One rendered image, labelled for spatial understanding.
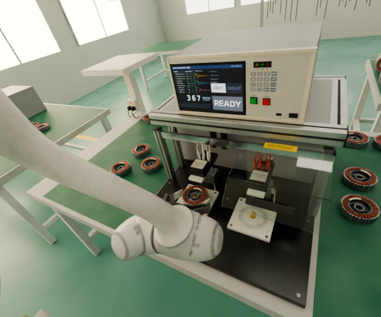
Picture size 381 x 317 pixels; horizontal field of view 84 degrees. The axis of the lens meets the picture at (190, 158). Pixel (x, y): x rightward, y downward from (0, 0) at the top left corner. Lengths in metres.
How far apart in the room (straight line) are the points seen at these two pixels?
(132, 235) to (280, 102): 0.55
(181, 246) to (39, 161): 0.32
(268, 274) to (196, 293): 0.87
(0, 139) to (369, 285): 0.92
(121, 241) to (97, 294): 1.24
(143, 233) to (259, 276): 0.38
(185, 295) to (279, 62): 1.38
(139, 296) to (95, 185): 1.30
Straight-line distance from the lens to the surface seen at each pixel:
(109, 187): 0.43
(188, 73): 0.75
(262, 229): 0.82
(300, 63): 0.64
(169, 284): 1.63
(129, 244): 0.57
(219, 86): 0.71
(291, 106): 0.69
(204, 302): 1.55
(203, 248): 0.50
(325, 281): 0.81
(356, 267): 0.86
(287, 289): 0.76
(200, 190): 0.90
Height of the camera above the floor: 1.47
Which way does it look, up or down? 37 degrees down
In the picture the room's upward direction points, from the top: 12 degrees counter-clockwise
